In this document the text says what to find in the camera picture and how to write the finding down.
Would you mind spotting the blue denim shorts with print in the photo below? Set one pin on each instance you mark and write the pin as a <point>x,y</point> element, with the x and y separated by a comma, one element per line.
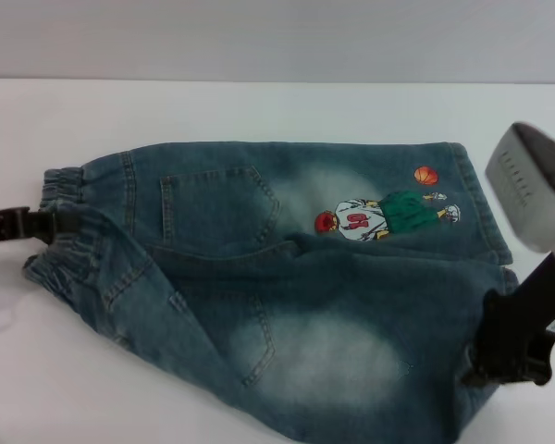
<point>305,333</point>

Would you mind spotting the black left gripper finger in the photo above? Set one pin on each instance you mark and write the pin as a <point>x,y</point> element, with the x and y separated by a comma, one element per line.
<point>23,224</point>

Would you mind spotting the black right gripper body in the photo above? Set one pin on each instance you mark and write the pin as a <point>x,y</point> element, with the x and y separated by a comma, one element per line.
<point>522,333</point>

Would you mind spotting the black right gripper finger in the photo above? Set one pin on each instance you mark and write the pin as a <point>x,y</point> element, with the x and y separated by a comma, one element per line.
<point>477,370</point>

